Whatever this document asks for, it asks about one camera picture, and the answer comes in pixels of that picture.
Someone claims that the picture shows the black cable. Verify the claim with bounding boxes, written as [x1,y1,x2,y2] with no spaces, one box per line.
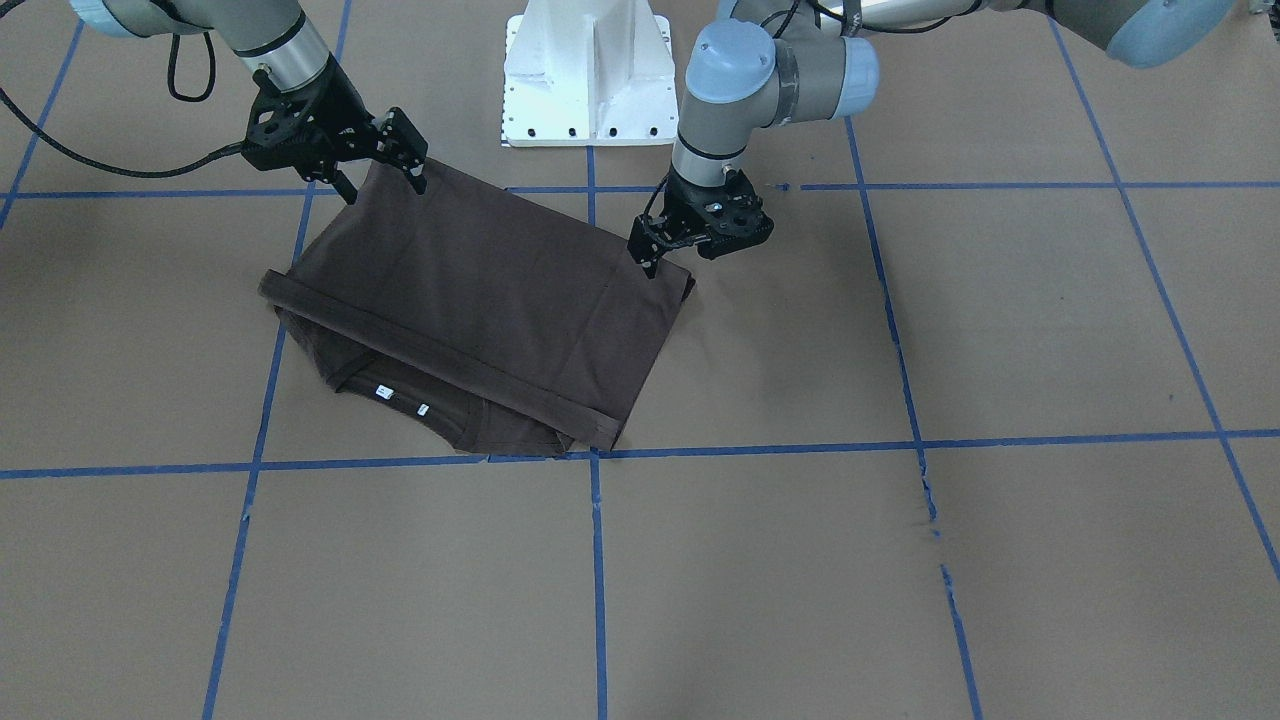
[0,85,251,181]

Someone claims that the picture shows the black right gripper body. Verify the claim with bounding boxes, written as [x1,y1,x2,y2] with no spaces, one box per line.
[239,60,387,173]

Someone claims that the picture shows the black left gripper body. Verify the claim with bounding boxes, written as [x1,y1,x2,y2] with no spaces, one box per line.
[655,170,774,260]

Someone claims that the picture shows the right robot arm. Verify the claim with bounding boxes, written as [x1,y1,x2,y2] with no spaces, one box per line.
[70,1,428,204]

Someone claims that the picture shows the dark brown t-shirt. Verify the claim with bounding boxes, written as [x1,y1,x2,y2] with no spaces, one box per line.
[259,160,695,456]

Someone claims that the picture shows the white metal base plate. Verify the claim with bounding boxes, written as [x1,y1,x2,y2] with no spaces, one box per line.
[500,1,678,147]

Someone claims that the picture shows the brown paper table cover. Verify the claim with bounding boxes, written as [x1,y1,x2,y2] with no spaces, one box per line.
[1,3,1279,719]

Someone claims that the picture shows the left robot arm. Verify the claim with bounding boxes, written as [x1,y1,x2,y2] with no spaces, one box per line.
[627,1,1233,278]

